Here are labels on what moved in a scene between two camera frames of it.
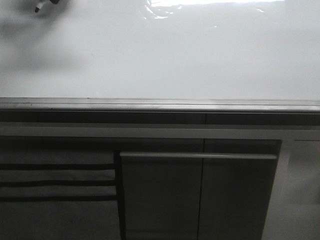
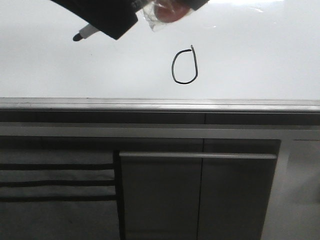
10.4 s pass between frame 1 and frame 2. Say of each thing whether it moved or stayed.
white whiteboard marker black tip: moved
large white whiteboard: stayed
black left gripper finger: moved
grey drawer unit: stayed
